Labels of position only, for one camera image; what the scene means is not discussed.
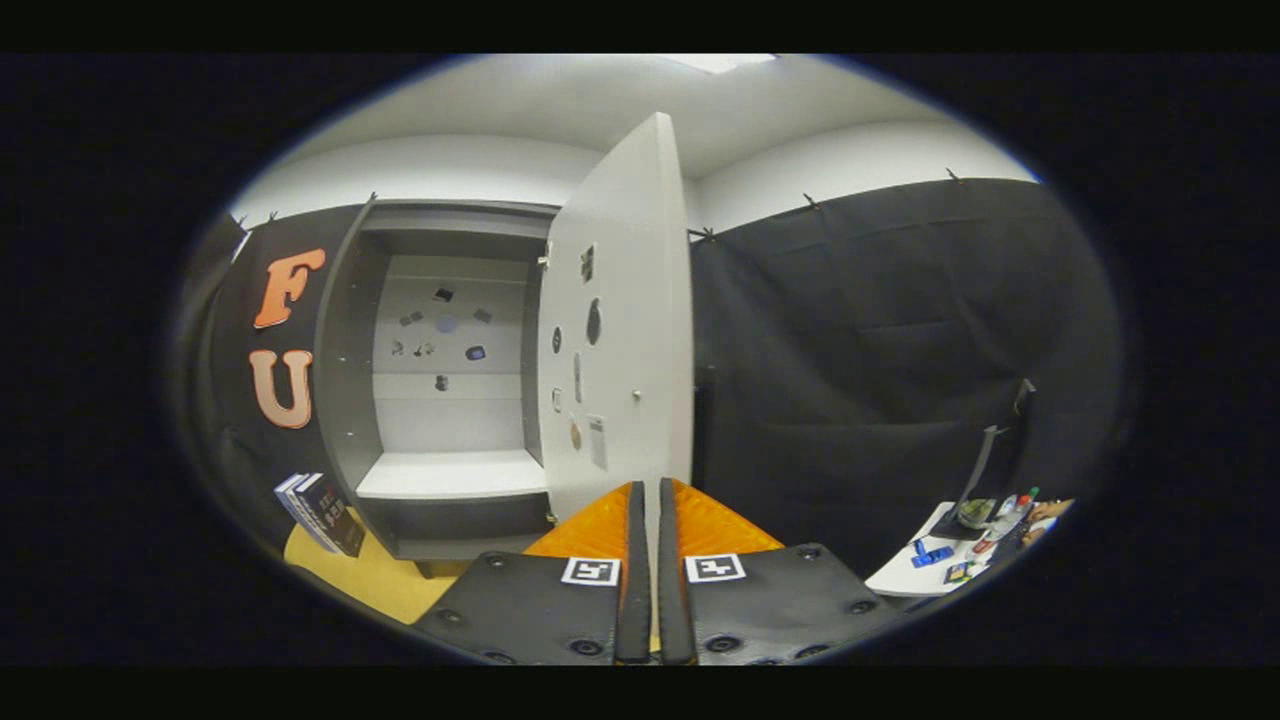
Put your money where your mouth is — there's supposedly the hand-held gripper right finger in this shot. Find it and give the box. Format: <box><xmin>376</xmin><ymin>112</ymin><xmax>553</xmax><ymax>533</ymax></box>
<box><xmin>657</xmin><ymin>477</ymin><xmax>909</xmax><ymax>666</ymax></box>

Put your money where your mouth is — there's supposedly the white side table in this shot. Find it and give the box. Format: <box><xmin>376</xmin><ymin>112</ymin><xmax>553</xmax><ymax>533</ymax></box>
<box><xmin>865</xmin><ymin>498</ymin><xmax>1076</xmax><ymax>599</ymax></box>

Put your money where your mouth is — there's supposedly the black backdrop cloth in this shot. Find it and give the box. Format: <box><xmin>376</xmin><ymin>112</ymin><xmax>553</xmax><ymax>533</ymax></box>
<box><xmin>175</xmin><ymin>178</ymin><xmax>1121</xmax><ymax>581</ymax></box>

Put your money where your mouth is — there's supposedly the dark cover book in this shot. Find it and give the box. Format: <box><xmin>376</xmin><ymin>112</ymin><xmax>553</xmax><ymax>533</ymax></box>
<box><xmin>295</xmin><ymin>473</ymin><xmax>366</xmax><ymax>558</ymax></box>

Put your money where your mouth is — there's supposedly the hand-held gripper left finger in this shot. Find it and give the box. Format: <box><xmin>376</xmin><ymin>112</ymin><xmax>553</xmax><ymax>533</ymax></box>
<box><xmin>410</xmin><ymin>480</ymin><xmax>652</xmax><ymax>666</ymax></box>

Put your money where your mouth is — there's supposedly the black tilted stand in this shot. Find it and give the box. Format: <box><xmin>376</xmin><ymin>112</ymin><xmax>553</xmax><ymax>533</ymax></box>
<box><xmin>930</xmin><ymin>378</ymin><xmax>1037</xmax><ymax>542</ymax></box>

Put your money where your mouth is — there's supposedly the grey cabinet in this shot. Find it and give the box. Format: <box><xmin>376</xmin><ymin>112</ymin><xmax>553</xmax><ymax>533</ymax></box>
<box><xmin>313</xmin><ymin>197</ymin><xmax>561</xmax><ymax>579</ymax></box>

